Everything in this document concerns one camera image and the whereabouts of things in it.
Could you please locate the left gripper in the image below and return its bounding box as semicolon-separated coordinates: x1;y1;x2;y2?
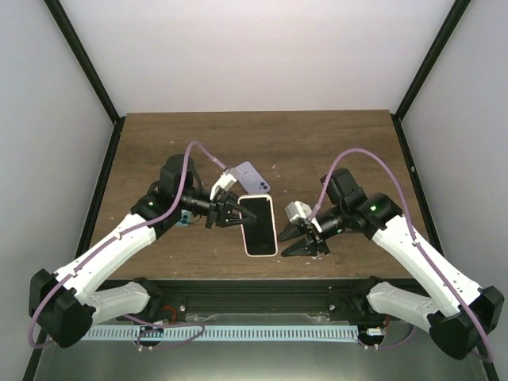
178;187;257;229

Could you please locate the beige phone case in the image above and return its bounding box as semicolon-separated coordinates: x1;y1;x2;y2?
237;193;279;259

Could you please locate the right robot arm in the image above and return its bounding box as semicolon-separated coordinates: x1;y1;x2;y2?
225;168;504;360

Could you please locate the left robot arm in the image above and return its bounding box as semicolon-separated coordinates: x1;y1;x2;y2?
29;153;260;348

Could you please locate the lilac cased phone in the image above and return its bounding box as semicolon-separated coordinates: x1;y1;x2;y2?
234;161;271;194

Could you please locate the green cased phone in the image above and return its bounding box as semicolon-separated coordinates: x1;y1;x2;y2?
175;210;195;227

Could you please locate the metal front plate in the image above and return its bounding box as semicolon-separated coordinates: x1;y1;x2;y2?
34;332;487;380

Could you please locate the light blue slotted strip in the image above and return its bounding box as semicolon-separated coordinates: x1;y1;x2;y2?
82;325;359;343

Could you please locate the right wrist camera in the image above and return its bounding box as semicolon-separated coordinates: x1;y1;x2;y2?
285;201;322;233

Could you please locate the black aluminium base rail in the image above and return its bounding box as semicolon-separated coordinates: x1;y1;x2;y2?
51;277;471;322

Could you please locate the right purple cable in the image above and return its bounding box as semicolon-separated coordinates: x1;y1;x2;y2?
309;147;495;363

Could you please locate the left black frame post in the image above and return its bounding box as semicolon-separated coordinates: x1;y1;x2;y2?
42;0;121;124

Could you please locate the black frame post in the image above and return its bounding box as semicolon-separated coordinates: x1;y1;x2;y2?
394;0;473;120
42;0;121;124

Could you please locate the right black frame post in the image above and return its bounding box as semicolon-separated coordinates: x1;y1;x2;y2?
394;0;473;120

